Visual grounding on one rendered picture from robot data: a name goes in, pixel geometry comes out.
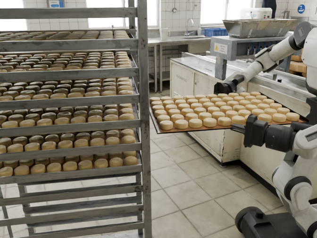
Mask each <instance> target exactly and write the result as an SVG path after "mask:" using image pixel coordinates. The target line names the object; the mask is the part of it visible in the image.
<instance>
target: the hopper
mask: <svg viewBox="0 0 317 238"><path fill-rule="evenodd" d="M222 21H223V23H224V26H225V28H226V30H227V32H228V35H229V37H233V38H239V39H242V38H261V37H280V36H285V35H286V34H287V33H288V31H289V30H290V29H291V27H292V26H293V25H294V23H295V22H296V21H297V19H279V18H264V19H226V20H222Z"/></svg>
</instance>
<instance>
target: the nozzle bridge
mask: <svg viewBox="0 0 317 238"><path fill-rule="evenodd" d="M289 36H290V35H285V36H280V37H261V38H242V39H239V38H233V37H229V36H212V37H211V44H210V55H212V56H215V57H216V66H215V78H218V79H220V80H225V79H226V67H227V60H229V61H236V60H242V59H254V58H256V57H255V55H256V54H257V53H258V52H259V49H260V46H262V49H264V47H265V48H266V46H267V45H268V47H270V46H271V43H272V45H273V44H275V45H276V44H278V43H280V42H281V41H283V40H284V39H286V38H287V37H289ZM270 41H271V43H270ZM276 41H277V43H276ZM251 42H252V43H253V48H252V43H251ZM258 42H259V44H258ZM264 42H265V43H266V45H265V43H264ZM254 46H255V47H256V50H257V49H258V46H259V49H258V50H257V51H256V53H255V55H253V49H254ZM248 47H250V51H251V49H252V51H251V52H250V53H249V55H247V48H248ZM301 51H302V49H300V50H298V51H297V52H295V53H293V54H291V55H289V56H287V57H286V58H284V61H283V62H282V63H281V64H280V65H279V66H278V68H283V69H285V72H286V73H289V68H290V62H291V56H292V55H295V56H300V55H301Z"/></svg>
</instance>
